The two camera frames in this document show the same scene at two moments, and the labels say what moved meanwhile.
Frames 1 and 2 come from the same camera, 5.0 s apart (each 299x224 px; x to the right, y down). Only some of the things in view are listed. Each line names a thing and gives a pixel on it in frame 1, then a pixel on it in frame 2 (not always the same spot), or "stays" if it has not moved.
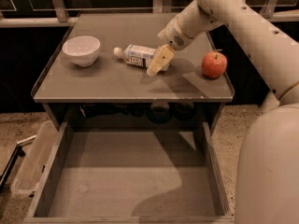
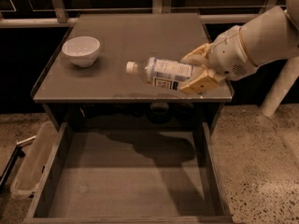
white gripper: x=171 y=35 → x=228 y=56
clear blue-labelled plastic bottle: x=138 y=55 → x=162 y=73
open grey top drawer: x=131 y=173 stays
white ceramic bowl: x=81 y=49 stays
